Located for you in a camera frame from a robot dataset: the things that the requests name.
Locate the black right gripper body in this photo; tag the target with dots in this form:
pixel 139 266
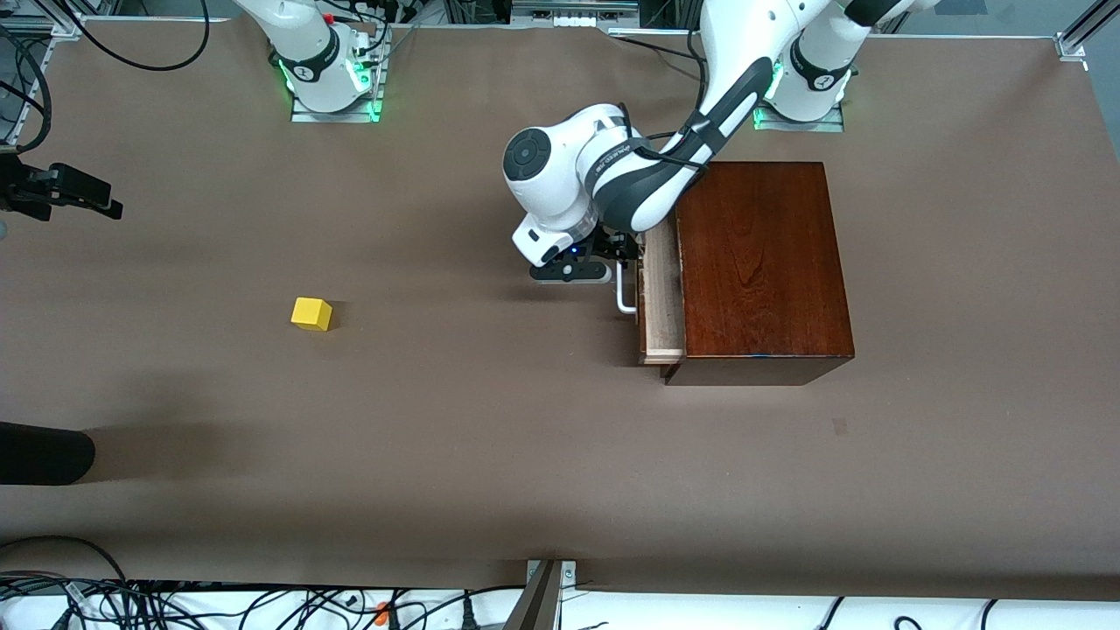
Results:
pixel 35 189

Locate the grey power strip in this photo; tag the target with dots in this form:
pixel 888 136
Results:
pixel 573 10

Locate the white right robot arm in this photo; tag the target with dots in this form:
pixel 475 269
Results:
pixel 306 44

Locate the black power plug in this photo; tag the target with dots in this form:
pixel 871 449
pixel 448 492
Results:
pixel 466 612

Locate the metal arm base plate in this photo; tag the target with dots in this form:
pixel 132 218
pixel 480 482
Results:
pixel 337 116
pixel 827 125

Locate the black ribbed fabric sleeve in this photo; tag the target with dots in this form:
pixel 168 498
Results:
pixel 44 453

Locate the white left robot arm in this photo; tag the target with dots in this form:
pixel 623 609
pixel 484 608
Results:
pixel 569 188

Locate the aluminium frame post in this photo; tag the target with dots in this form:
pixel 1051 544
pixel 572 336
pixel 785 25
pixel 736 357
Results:
pixel 538 604

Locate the dark wooden drawer cabinet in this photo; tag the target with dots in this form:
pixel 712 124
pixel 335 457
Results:
pixel 761 262

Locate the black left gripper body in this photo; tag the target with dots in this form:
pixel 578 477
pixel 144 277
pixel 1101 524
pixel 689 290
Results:
pixel 614 242

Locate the light wooden drawer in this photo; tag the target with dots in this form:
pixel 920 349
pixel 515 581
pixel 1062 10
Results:
pixel 662 297

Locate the yellow wooden cube block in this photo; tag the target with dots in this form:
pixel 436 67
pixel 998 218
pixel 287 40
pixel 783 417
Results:
pixel 311 313

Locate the brown table cover sheet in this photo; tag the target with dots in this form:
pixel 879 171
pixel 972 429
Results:
pixel 437 437

